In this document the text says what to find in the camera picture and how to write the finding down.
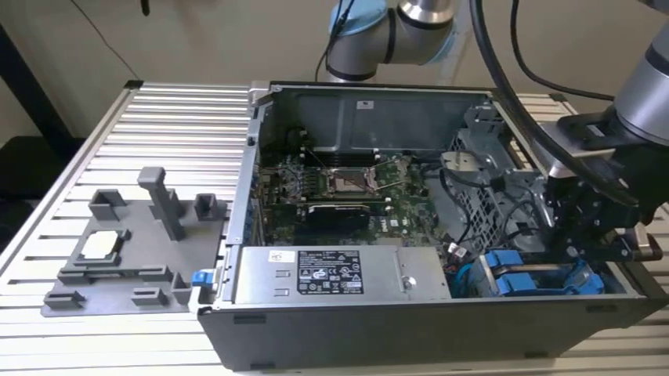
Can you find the open black PC case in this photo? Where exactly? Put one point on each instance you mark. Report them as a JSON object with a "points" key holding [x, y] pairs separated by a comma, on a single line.
{"points": [[365, 337]]}

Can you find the metal disk bay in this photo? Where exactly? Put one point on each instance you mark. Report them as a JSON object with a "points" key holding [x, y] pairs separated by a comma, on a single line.
{"points": [[472, 203]]}

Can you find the black table corner cap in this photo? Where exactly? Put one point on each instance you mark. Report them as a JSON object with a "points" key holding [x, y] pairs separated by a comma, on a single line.
{"points": [[556, 96], [133, 84]]}

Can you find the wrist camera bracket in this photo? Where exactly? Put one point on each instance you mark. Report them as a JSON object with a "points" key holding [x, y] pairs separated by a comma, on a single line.
{"points": [[568, 156]]}

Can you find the silver CPU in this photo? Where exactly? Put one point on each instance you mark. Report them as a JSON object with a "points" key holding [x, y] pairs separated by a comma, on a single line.
{"points": [[98, 244]]}

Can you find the blue case latch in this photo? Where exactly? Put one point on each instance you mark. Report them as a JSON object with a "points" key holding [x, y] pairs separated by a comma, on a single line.
{"points": [[200, 279]]}

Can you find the green motherboard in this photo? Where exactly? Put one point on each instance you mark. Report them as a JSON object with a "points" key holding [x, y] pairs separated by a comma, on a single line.
{"points": [[412, 203]]}

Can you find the small black wall object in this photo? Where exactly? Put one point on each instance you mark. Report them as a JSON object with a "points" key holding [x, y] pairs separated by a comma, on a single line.
{"points": [[145, 7]]}

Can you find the black graphics card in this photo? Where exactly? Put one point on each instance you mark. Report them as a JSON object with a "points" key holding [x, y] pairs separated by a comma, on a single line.
{"points": [[333, 219]]}

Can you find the blue disk carrier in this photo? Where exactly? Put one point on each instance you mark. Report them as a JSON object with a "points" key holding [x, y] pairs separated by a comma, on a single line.
{"points": [[514, 284]]}

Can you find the dark furniture frame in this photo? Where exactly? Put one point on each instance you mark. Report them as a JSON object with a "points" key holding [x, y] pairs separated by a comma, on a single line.
{"points": [[30, 168]]}

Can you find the grey parts rack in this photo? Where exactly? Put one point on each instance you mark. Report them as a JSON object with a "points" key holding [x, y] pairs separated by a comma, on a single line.
{"points": [[140, 250]]}

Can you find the hard disk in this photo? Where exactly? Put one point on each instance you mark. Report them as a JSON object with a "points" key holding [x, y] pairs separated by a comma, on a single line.
{"points": [[503, 260]]}

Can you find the silver power supply unit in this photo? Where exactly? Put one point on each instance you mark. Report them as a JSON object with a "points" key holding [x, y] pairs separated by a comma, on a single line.
{"points": [[260, 274]]}

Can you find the CPU socket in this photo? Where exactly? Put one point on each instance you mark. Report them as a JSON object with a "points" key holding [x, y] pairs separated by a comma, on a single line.
{"points": [[344, 182]]}

